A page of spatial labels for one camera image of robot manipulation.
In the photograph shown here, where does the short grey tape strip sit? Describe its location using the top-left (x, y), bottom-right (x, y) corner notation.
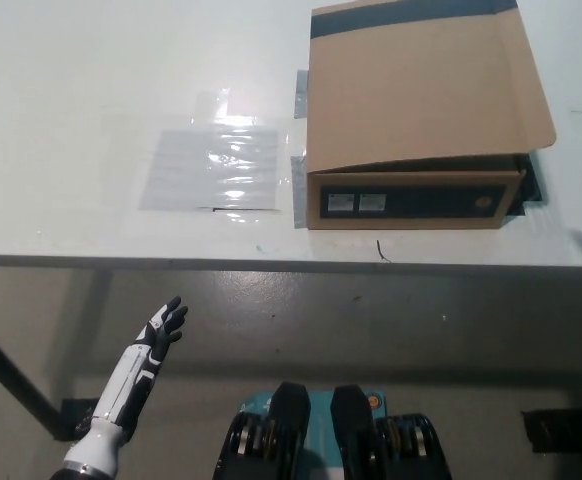
top-left (294, 69), bottom-right (312, 120)

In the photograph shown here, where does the brown cardboard storage box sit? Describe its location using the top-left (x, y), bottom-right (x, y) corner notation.
top-left (305, 0), bottom-right (558, 232)

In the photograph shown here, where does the long grey tape strip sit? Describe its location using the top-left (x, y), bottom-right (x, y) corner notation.
top-left (289, 155), bottom-right (311, 230)

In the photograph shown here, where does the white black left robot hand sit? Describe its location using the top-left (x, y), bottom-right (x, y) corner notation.
top-left (93, 295), bottom-right (189, 432)

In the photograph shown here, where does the clear plastic sheet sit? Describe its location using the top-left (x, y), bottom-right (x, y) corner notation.
top-left (138, 88), bottom-right (295, 217)

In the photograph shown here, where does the black slanted table leg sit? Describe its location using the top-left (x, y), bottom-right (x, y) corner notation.
top-left (0, 312), bottom-right (67, 441)

